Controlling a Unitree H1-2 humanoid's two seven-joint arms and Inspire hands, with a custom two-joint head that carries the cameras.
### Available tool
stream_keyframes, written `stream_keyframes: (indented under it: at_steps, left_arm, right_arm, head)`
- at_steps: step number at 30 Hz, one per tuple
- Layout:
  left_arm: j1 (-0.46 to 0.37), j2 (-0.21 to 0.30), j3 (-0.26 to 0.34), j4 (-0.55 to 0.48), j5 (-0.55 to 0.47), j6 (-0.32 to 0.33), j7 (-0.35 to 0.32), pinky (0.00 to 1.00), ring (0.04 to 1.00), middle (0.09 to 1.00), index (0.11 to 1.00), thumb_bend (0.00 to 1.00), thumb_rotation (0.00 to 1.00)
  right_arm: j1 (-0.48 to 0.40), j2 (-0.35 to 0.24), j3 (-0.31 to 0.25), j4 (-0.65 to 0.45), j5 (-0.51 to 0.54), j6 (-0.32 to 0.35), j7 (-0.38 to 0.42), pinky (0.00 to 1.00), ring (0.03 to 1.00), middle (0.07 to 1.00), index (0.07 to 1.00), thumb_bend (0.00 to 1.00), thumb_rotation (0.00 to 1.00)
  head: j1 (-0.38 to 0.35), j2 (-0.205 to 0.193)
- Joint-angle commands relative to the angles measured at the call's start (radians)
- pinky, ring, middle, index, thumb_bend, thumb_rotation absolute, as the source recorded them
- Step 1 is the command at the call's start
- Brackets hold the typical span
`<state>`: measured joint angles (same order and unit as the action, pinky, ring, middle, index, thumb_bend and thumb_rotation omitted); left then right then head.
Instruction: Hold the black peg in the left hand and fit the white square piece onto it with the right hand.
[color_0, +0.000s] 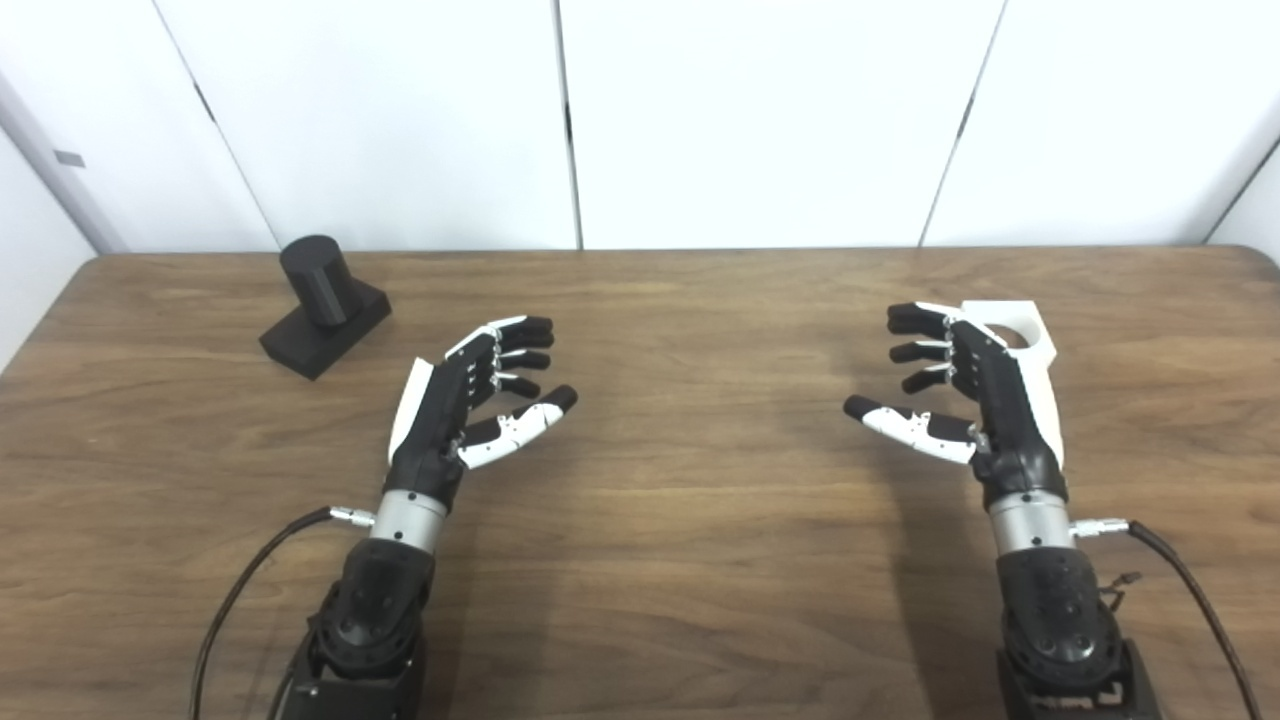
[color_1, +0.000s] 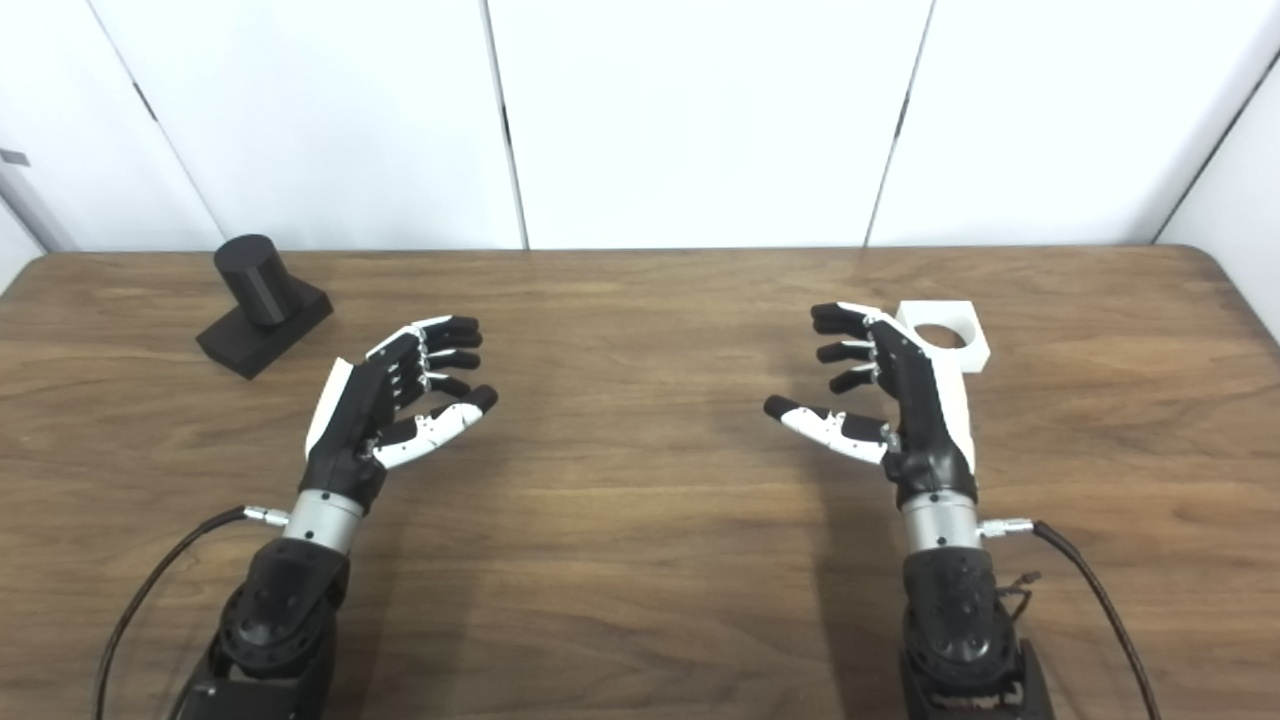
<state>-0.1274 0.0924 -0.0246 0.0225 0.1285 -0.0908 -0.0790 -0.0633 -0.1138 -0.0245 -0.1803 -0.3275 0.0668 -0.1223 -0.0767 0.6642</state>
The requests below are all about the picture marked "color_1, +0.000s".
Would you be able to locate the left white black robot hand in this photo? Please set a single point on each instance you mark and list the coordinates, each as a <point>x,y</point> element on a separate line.
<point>350,420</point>

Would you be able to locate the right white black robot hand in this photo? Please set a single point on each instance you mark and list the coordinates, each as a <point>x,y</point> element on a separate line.
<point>925,420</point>

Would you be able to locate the white square piece with hole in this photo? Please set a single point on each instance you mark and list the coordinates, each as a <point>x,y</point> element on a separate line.
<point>940,312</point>

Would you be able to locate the black peg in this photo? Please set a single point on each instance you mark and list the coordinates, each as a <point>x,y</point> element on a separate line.
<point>255,280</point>

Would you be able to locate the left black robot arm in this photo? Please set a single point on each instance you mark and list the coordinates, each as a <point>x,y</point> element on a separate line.
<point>280,610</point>

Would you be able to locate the small grey wall latch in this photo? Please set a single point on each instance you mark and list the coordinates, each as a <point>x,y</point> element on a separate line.
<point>12,157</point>

